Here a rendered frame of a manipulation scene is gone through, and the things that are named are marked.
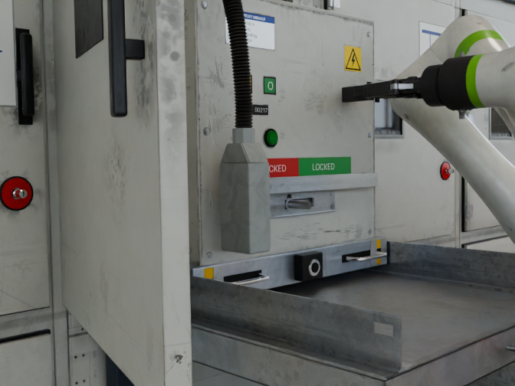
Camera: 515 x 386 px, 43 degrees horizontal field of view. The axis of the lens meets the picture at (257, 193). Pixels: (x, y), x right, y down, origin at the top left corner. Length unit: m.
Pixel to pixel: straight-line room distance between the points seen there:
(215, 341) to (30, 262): 0.39
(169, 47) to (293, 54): 0.62
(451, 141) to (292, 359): 0.81
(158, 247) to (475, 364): 0.50
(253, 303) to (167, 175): 0.37
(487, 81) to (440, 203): 1.05
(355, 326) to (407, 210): 1.18
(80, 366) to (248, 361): 0.46
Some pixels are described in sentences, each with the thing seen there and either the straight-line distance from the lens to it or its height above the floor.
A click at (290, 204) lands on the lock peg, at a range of 1.24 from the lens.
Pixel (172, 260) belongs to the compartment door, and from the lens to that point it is 0.68.
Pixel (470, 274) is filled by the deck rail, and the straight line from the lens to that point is 1.40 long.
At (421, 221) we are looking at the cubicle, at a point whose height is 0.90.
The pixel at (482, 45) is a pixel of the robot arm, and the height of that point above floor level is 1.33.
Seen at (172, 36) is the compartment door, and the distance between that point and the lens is 0.68.
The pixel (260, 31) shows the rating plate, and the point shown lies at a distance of 1.22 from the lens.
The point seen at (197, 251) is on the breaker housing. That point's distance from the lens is 1.12.
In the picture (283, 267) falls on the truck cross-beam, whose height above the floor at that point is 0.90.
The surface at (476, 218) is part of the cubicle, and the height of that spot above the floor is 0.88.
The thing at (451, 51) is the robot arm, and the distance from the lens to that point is 1.54.
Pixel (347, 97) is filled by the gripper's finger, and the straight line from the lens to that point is 1.36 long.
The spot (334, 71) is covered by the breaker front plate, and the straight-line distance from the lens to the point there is 1.36.
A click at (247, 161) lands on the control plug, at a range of 1.03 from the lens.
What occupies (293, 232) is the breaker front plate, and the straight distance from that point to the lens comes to 1.27.
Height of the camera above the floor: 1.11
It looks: 3 degrees down
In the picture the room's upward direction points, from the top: 1 degrees counter-clockwise
